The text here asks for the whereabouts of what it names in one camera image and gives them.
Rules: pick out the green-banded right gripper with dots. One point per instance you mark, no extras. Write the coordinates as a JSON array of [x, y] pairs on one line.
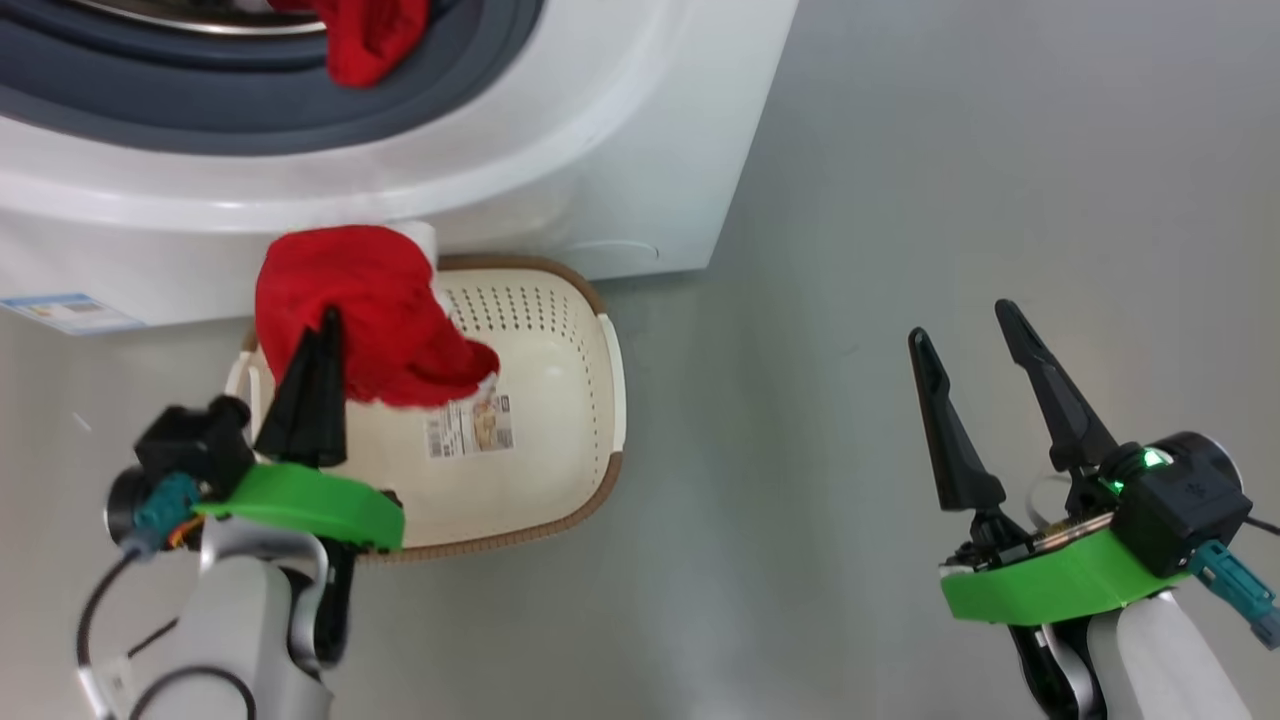
[[1050, 585]]

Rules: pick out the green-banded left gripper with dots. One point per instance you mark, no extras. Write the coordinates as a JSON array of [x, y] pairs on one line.
[[320, 505]]

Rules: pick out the red white-trimmed garment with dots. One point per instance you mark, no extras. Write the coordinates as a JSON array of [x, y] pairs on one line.
[[370, 310], [370, 40]]

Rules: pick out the printed basket label sticker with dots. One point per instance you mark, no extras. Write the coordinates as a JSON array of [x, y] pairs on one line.
[[470, 428]]

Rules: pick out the cream laundry basket brown rim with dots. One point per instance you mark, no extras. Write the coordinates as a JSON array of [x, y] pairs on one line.
[[555, 380]]

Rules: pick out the white front-load washing machine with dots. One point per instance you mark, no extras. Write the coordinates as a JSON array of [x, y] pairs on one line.
[[600, 180]]

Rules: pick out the blue white energy label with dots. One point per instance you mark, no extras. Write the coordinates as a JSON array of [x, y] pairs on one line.
[[70, 312]]

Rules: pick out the stainless steel washer drum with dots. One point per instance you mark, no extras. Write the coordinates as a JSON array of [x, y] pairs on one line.
[[200, 12]]

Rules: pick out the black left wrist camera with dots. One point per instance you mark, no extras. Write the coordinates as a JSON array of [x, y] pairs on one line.
[[195, 445]]

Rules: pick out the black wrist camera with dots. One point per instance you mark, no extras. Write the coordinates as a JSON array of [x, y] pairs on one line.
[[195, 445], [1185, 500]]

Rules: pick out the teal left camera connector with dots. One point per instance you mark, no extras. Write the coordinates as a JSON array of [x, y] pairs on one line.
[[165, 512]]

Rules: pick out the teal camera connector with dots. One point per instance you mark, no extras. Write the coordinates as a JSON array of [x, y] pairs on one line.
[[165, 512], [1235, 590]]

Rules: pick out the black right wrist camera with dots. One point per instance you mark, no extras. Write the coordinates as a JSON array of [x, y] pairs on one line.
[[1185, 500]]

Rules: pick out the teal right camera connector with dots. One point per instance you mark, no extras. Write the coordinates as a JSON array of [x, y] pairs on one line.
[[1235, 590]]

